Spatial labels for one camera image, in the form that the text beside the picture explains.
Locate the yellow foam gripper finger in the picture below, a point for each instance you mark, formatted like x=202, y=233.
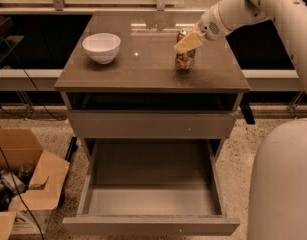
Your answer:
x=189, y=42

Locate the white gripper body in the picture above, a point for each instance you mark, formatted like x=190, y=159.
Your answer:
x=209, y=26

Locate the orange soda can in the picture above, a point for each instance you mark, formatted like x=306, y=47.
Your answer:
x=184, y=61

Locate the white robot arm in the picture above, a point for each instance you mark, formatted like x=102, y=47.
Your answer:
x=278, y=188

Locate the grey drawer cabinet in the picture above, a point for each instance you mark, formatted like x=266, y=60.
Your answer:
x=141, y=94

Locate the open grey drawer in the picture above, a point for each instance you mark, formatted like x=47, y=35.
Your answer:
x=152, y=187

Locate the white ceramic bowl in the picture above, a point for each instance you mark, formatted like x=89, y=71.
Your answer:
x=103, y=48

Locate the black bar on floor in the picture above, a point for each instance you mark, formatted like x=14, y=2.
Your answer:
x=71, y=149

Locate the open cardboard box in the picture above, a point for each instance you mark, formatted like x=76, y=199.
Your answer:
x=31, y=182

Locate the clutter inside cardboard box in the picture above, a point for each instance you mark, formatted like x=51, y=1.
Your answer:
x=12, y=184

